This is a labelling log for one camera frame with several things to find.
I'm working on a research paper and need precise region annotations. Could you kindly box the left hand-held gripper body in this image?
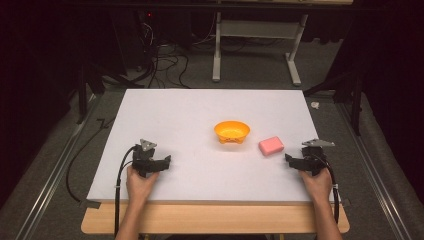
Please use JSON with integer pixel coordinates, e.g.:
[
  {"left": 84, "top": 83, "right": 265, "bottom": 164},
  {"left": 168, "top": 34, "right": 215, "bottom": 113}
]
[{"left": 131, "top": 138, "right": 164, "bottom": 178}]

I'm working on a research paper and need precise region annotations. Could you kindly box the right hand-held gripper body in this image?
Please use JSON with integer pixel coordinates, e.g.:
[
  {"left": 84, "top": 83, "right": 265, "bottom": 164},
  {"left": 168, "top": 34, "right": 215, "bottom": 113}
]
[{"left": 291, "top": 138, "right": 336, "bottom": 177}]

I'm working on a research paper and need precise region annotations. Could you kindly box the pink soap bar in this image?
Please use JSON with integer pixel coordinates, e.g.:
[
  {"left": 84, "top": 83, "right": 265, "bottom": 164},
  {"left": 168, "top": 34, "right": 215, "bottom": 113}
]
[{"left": 258, "top": 135, "right": 285, "bottom": 157}]

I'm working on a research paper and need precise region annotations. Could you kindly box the orange plastic bowl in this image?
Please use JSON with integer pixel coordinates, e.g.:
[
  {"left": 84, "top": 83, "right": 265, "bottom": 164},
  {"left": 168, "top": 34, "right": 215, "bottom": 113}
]
[{"left": 213, "top": 120, "right": 251, "bottom": 145}]

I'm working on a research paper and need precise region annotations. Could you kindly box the person's left hand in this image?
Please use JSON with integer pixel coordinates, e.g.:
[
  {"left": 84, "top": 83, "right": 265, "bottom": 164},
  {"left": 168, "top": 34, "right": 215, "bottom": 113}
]
[{"left": 125, "top": 165, "right": 160, "bottom": 205}]

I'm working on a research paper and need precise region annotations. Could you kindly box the person's right hand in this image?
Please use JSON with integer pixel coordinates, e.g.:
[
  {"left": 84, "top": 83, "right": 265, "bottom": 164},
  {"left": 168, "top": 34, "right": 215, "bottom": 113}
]
[{"left": 298, "top": 166, "right": 334, "bottom": 204}]

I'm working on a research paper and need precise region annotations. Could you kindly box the black tripod stand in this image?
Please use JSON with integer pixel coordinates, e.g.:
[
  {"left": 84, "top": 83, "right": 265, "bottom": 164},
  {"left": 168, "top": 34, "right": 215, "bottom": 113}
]
[
  {"left": 302, "top": 66, "right": 365, "bottom": 137},
  {"left": 75, "top": 59, "right": 145, "bottom": 126}
]

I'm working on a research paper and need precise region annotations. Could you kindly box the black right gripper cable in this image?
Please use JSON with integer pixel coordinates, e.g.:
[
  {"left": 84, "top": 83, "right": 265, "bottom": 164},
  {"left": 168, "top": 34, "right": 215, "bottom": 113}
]
[{"left": 319, "top": 155, "right": 341, "bottom": 225}]

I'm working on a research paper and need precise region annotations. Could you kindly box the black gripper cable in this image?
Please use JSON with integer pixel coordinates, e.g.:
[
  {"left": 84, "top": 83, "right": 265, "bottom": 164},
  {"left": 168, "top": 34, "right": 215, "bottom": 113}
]
[
  {"left": 319, "top": 155, "right": 341, "bottom": 225},
  {"left": 113, "top": 145, "right": 138, "bottom": 238}
]

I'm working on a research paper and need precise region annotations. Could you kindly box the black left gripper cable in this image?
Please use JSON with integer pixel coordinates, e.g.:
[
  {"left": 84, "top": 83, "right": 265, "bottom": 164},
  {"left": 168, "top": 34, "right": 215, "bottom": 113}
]
[{"left": 113, "top": 145, "right": 138, "bottom": 238}]

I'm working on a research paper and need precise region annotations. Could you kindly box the black floor cable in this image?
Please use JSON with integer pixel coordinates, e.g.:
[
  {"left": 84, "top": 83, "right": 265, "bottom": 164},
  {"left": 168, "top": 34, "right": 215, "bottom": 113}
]
[{"left": 65, "top": 117, "right": 116, "bottom": 204}]

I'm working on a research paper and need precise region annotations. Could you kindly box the metal floor rail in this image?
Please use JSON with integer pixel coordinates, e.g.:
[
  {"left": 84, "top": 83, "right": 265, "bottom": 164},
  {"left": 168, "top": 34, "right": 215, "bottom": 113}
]
[
  {"left": 335, "top": 103, "right": 413, "bottom": 240},
  {"left": 14, "top": 95, "right": 103, "bottom": 240}
]

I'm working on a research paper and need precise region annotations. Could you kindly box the tangle of black floor cables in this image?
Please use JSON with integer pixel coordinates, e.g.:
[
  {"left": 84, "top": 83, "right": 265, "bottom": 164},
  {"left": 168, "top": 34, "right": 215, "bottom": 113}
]
[{"left": 134, "top": 13, "right": 218, "bottom": 90}]

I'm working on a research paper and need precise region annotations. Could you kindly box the white metal desk frame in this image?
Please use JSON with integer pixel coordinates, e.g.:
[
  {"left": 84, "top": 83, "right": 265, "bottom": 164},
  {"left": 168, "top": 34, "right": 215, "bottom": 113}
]
[{"left": 211, "top": 0, "right": 354, "bottom": 88}]

